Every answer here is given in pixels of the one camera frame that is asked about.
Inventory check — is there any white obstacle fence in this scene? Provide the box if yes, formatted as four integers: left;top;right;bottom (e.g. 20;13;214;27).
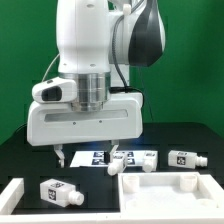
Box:
0;178;224;224

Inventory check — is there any grey cable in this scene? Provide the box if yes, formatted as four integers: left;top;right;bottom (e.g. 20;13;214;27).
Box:
41;53;61;83

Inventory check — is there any tag sheet white base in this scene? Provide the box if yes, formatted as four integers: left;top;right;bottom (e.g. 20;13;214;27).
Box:
70;150;145;167

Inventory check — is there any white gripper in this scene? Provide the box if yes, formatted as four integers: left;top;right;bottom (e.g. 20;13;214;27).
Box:
27;92;143;167

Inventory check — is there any white square tabletop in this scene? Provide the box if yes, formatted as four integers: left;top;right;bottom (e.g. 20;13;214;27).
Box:
118;172;224;213

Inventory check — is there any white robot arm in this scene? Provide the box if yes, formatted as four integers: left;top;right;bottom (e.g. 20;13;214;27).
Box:
27;0;165;164

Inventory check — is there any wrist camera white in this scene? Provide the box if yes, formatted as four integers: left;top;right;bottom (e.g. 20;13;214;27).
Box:
32;77;77;103

